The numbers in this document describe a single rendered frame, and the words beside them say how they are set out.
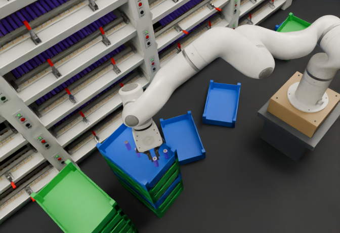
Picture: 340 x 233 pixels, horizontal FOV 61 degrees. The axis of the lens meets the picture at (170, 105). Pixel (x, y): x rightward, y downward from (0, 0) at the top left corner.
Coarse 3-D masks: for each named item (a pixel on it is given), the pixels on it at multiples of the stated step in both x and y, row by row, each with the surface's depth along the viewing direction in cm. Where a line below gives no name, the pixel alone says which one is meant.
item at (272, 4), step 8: (264, 0) 229; (272, 0) 224; (280, 0) 233; (256, 8) 224; (264, 8) 227; (272, 8) 228; (248, 16) 221; (256, 16) 224; (264, 16) 225; (240, 24) 219; (248, 24) 220; (256, 24) 225
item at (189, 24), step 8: (224, 0) 179; (192, 8) 173; (208, 8) 175; (200, 16) 172; (208, 16) 177; (184, 24) 168; (192, 24) 169; (176, 32) 166; (160, 40) 162; (168, 40) 163; (160, 48) 163
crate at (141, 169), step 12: (120, 132) 139; (132, 132) 139; (96, 144) 128; (108, 144) 136; (120, 144) 136; (132, 144) 135; (108, 156) 127; (120, 156) 132; (132, 156) 132; (144, 156) 131; (120, 168) 126; (132, 168) 128; (144, 168) 128; (156, 168) 127; (144, 180) 116; (156, 180) 123
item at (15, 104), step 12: (0, 84) 110; (12, 96) 116; (0, 108) 116; (12, 108) 119; (24, 108) 123; (12, 120) 123; (36, 120) 131; (24, 132) 131; (36, 132) 135; (48, 132) 140; (36, 144) 140; (48, 156) 150; (60, 168) 162
